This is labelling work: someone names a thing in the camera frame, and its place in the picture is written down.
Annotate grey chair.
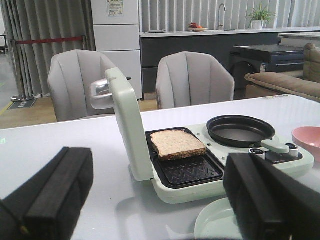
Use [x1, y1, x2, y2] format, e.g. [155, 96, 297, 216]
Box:
[155, 51, 235, 109]
[47, 49, 118, 122]

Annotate fruit plate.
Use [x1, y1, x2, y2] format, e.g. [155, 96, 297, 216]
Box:
[188, 22, 208, 32]

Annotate black washing machine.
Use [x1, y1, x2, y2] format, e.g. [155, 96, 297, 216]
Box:
[229, 44, 304, 89]

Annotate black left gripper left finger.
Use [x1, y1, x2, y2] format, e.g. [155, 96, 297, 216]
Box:
[0, 147, 94, 240]

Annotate bread slice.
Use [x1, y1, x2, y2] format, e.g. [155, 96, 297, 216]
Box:
[150, 130, 206, 161]

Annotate dark kitchen counter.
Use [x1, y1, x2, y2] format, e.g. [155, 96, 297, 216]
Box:
[139, 26, 320, 95]

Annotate left grey chair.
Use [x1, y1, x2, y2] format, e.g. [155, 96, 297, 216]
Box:
[47, 49, 118, 122]

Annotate pink bowl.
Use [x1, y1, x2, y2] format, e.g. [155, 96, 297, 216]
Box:
[292, 126, 320, 162]

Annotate red barrier belt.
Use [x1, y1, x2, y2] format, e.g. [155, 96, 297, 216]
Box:
[10, 35, 87, 45]

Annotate potted plant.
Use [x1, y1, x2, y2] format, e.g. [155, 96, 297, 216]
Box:
[246, 2, 277, 30]

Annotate beige sofa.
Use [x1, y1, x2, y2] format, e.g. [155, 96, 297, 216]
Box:
[244, 43, 320, 102]

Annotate right grey chair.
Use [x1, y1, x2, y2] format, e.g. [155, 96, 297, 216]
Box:
[155, 51, 235, 109]

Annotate white refrigerator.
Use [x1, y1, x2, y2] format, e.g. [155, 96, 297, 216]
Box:
[91, 0, 143, 99]

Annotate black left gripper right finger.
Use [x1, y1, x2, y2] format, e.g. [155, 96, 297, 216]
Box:
[223, 153, 320, 240]

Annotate right silver control knob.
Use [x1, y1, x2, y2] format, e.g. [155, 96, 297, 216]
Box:
[286, 143, 299, 159]

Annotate silver faucet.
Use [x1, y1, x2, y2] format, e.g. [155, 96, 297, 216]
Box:
[217, 3, 226, 30]

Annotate silver control knob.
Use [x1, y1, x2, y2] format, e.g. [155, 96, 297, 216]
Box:
[286, 143, 299, 159]
[248, 147, 266, 160]

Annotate grey curtain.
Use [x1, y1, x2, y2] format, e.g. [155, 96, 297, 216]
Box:
[0, 0, 96, 98]

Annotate green round plate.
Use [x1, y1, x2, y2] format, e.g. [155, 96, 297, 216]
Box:
[194, 198, 243, 240]

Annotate green breakfast maker lid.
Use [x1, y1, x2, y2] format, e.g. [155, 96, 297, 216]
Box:
[90, 67, 154, 181]

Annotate green breakfast maker base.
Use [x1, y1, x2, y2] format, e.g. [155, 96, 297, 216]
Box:
[128, 123, 315, 205]

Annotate black round frying pan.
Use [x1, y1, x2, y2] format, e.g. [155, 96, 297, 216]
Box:
[206, 115, 275, 149]

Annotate left silver control knob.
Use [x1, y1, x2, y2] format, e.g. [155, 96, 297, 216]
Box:
[248, 147, 266, 160]

